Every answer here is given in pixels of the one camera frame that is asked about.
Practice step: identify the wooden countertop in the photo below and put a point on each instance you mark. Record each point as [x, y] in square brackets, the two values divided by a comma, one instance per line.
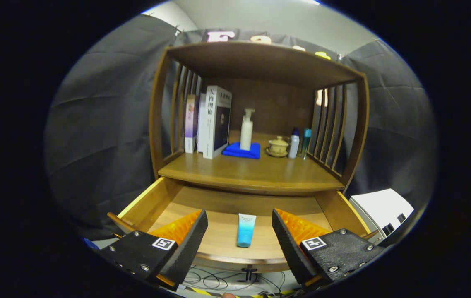
[243, 169]

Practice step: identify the brown wooden cabinet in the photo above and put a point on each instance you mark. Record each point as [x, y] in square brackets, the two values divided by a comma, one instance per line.
[268, 99]

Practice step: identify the thin white book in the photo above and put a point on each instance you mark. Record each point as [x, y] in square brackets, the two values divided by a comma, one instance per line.
[201, 124]

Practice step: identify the white pump bottle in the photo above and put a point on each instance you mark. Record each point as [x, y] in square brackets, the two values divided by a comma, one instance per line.
[246, 134]

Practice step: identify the white box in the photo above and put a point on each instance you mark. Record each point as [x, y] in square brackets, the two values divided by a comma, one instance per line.
[380, 207]

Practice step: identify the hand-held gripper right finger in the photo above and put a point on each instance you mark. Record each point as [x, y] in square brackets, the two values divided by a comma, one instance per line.
[290, 246]

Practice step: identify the folded blue cloth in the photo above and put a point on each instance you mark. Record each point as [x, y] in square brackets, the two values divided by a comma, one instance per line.
[231, 151]

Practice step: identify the white bottle blue cap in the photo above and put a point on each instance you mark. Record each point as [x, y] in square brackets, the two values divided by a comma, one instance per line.
[294, 145]

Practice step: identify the wooden drawer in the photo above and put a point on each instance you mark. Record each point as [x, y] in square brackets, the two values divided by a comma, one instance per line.
[223, 227]

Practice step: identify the black backdrop cloth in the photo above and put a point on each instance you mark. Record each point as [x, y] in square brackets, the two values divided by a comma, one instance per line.
[103, 124]

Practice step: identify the thick white book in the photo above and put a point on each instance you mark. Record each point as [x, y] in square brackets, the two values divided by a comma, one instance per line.
[215, 120]

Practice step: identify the purple book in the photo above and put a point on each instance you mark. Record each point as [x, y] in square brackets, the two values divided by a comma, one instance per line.
[191, 120]

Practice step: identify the teal bottle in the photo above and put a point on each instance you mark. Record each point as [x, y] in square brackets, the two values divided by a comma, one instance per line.
[305, 142]

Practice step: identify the blue cosmetic tube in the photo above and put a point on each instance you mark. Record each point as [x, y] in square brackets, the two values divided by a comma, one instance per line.
[246, 231]

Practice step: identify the beige lidded tea cup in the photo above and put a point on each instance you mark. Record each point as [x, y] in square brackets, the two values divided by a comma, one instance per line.
[277, 147]

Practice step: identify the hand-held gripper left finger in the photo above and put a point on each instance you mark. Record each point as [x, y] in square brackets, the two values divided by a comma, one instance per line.
[188, 246]

